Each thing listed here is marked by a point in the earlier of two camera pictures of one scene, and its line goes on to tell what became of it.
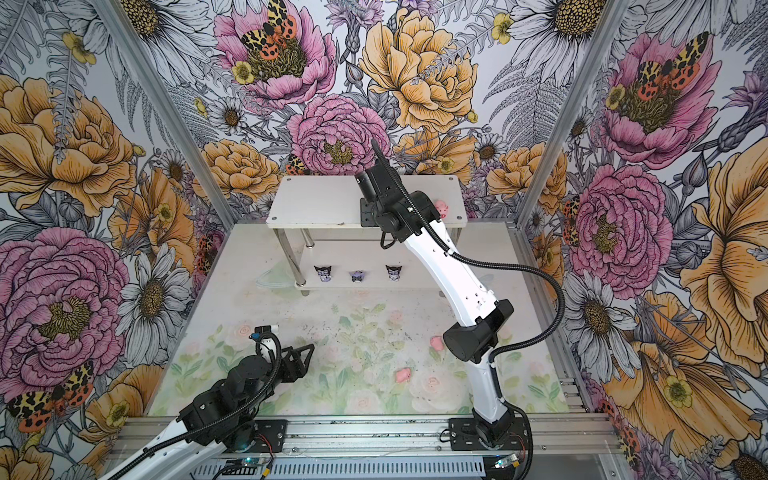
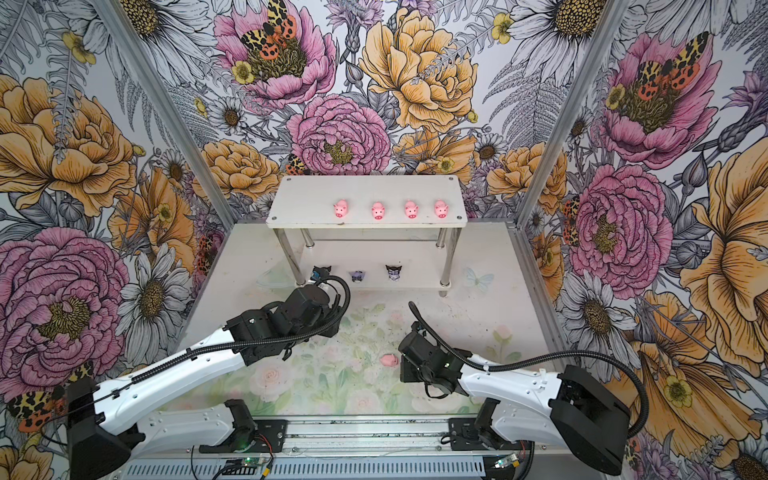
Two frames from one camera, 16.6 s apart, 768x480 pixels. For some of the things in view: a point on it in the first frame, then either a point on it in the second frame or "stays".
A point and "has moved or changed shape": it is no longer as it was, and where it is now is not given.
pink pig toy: (442, 208) stays
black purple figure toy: (393, 273) stays
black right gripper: (366, 213) → (406, 375)
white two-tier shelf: (317, 219) stays
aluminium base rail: (378, 436) stays
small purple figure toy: (357, 276) stays
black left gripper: (290, 375) → (331, 314)
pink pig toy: (403, 375) has moved or changed shape
